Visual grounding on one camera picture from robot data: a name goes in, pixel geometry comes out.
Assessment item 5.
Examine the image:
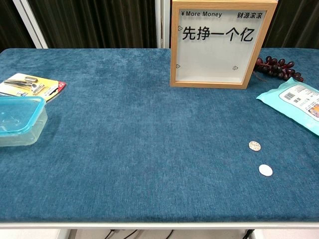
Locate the silver coin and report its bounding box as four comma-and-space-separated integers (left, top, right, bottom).
258, 164, 273, 177
248, 140, 262, 152

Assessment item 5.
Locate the blue velvet tablecloth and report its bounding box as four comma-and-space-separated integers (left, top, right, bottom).
0, 48, 319, 223

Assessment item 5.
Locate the black pleated curtain panel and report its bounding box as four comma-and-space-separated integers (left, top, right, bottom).
263, 0, 319, 49
0, 0, 35, 52
26, 0, 158, 49

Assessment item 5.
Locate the dark purple grape bunch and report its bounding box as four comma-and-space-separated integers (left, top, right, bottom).
253, 56, 304, 83

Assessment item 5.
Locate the yellow razor blister pack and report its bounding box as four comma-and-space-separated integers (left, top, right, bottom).
0, 73, 68, 103

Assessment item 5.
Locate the teal wet wipes pack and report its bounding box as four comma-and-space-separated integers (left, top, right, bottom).
256, 77, 319, 137

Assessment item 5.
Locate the clear container teal lid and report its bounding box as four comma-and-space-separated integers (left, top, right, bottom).
0, 96, 48, 147

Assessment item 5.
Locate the wooden frame money box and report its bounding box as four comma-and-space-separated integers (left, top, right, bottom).
169, 0, 278, 90

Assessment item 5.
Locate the white divider post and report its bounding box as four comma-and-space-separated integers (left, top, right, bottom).
155, 0, 173, 49
12, 0, 48, 49

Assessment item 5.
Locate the white table frame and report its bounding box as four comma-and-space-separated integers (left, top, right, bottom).
0, 221, 319, 239

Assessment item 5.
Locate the black cable bundle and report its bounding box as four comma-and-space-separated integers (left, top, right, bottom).
104, 229, 139, 239

